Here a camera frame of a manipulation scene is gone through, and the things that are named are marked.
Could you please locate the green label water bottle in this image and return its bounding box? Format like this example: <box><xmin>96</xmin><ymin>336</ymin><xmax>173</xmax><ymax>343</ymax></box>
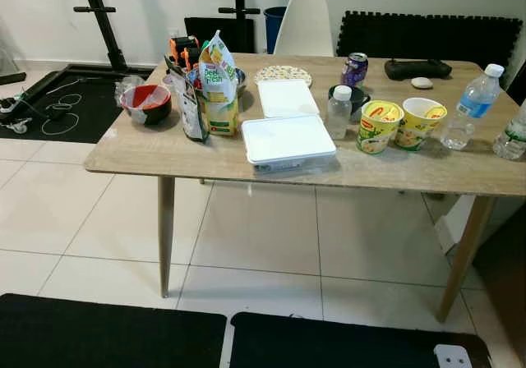
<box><xmin>493</xmin><ymin>105</ymin><xmax>526</xmax><ymax>161</ymax></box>

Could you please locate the blue label water bottle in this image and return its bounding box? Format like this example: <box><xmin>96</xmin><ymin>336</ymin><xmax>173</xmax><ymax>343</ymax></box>
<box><xmin>441</xmin><ymin>63</ymin><xmax>505</xmax><ymax>151</ymax></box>

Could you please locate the yellow instant noodle cup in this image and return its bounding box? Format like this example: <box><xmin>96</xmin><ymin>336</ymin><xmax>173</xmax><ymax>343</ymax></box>
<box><xmin>356</xmin><ymin>100</ymin><xmax>404</xmax><ymax>155</ymax></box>
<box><xmin>394</xmin><ymin>98</ymin><xmax>449</xmax><ymax>151</ymax></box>

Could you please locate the black game controller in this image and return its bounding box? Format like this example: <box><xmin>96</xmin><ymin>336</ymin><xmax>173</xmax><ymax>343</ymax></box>
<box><xmin>384</xmin><ymin>58</ymin><xmax>453</xmax><ymax>81</ymax></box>

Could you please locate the large black foam mat panel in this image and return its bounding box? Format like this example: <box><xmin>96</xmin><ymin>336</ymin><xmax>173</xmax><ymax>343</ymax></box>
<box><xmin>337</xmin><ymin>11</ymin><xmax>524</xmax><ymax>77</ymax></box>

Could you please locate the black mug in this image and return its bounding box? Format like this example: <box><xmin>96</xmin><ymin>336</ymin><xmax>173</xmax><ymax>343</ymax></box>
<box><xmin>329</xmin><ymin>85</ymin><xmax>371</xmax><ymax>123</ymax></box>

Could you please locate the small clear white-capped bottle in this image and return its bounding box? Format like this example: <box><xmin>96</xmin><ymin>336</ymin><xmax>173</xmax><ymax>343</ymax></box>
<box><xmin>325</xmin><ymin>85</ymin><xmax>353</xmax><ymax>140</ymax></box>

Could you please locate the purple drink can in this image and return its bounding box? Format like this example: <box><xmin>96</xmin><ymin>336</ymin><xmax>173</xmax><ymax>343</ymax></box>
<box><xmin>340</xmin><ymin>53</ymin><xmax>370</xmax><ymax>90</ymax></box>

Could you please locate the white two-hole plate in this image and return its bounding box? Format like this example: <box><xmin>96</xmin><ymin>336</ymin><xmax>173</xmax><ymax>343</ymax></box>
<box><xmin>433</xmin><ymin>344</ymin><xmax>473</xmax><ymax>368</ymax></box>

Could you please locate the round patterned plate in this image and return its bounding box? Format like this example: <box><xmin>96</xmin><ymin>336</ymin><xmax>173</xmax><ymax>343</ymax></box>
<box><xmin>254</xmin><ymin>65</ymin><xmax>313</xmax><ymax>87</ymax></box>

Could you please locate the white plastic chair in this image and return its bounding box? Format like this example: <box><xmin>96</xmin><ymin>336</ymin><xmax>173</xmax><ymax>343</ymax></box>
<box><xmin>273</xmin><ymin>0</ymin><xmax>335</xmax><ymax>58</ymax></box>

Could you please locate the blue bin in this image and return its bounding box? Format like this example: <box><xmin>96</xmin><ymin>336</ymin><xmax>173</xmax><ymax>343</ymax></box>
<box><xmin>264</xmin><ymin>7</ymin><xmax>288</xmax><ymax>54</ymax></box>

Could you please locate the steel bowl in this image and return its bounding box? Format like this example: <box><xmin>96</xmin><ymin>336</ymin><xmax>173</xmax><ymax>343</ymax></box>
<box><xmin>234</xmin><ymin>67</ymin><xmax>247</xmax><ymax>98</ymax></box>

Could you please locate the small black foam panel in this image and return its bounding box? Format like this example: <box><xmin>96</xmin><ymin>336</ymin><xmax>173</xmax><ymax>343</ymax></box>
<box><xmin>184</xmin><ymin>16</ymin><xmax>256</xmax><ymax>54</ymax></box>

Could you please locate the dark printed snack pouch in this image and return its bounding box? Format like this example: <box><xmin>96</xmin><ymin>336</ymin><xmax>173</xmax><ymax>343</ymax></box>
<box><xmin>164</xmin><ymin>55</ymin><xmax>208</xmax><ymax>144</ymax></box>

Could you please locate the light wooden table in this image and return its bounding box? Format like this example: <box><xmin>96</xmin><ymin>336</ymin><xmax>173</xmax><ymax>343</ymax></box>
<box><xmin>84</xmin><ymin>53</ymin><xmax>526</xmax><ymax>324</ymax></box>

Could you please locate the orange black handheld device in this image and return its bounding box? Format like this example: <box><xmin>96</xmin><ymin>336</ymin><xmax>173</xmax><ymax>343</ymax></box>
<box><xmin>168</xmin><ymin>35</ymin><xmax>201</xmax><ymax>71</ymax></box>

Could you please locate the red and black bowl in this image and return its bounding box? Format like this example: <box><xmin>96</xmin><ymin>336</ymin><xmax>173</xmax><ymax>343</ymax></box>
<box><xmin>120</xmin><ymin>84</ymin><xmax>173</xmax><ymax>127</ymax></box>

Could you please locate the black rack floor mat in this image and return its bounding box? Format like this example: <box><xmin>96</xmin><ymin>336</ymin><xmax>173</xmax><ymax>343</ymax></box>
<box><xmin>0</xmin><ymin>64</ymin><xmax>153</xmax><ymax>145</ymax></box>

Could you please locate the black slanted rack post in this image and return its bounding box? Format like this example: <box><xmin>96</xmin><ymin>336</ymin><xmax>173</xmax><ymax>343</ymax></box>
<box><xmin>72</xmin><ymin>0</ymin><xmax>132</xmax><ymax>71</ymax></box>

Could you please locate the white cable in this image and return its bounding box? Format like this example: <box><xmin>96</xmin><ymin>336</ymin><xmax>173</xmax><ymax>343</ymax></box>
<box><xmin>15</xmin><ymin>76</ymin><xmax>101</xmax><ymax>136</ymax></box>

